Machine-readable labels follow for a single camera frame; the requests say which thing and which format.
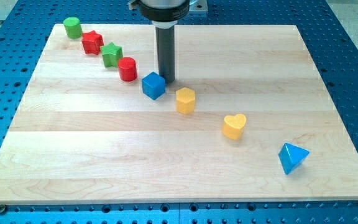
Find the yellow heart block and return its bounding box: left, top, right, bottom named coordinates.
left=221, top=114, right=247, bottom=141

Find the red star block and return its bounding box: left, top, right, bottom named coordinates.
left=81, top=30, right=104, bottom=55

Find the yellow hexagon block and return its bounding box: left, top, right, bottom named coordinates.
left=176, top=87, right=196, bottom=114

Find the green cylinder block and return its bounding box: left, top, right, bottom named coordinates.
left=63, top=17, right=83, bottom=39

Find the blue triangle block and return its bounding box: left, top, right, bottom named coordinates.
left=278, top=142, right=310, bottom=175

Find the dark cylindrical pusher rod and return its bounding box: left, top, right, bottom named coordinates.
left=155, top=26, right=175, bottom=84

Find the blue cube block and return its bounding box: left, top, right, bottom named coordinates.
left=142, top=72, right=165, bottom=100

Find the green star block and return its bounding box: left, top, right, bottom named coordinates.
left=101, top=42, right=123, bottom=68

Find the left board clamp screw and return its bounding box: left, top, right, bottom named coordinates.
left=0, top=205, right=7, bottom=215

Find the red cylinder block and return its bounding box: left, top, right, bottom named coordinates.
left=117, top=57, right=137, bottom=82

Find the light wooden board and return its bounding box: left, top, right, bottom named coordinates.
left=0, top=24, right=358, bottom=205

